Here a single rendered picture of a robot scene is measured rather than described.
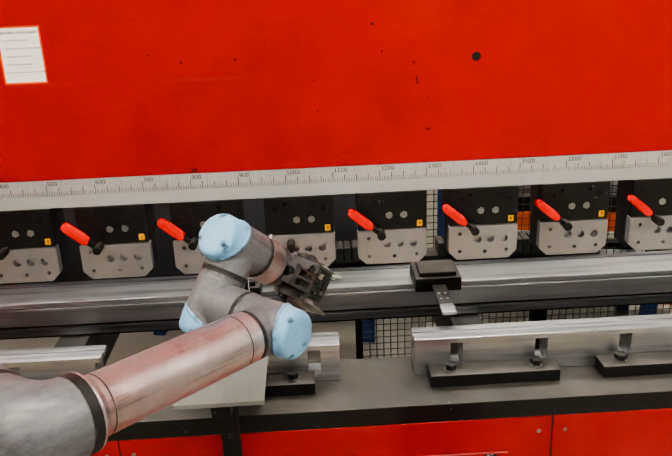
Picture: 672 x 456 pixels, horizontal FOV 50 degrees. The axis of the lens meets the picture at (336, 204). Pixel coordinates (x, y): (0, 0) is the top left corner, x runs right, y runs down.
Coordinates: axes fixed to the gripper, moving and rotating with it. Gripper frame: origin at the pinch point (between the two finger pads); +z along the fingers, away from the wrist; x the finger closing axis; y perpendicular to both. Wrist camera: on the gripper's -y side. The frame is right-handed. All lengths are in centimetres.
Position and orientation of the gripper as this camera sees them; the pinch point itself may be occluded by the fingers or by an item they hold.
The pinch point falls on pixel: (320, 292)
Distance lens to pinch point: 142.1
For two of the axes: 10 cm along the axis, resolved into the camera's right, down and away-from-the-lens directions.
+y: 7.7, 2.5, -5.9
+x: 4.2, -8.9, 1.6
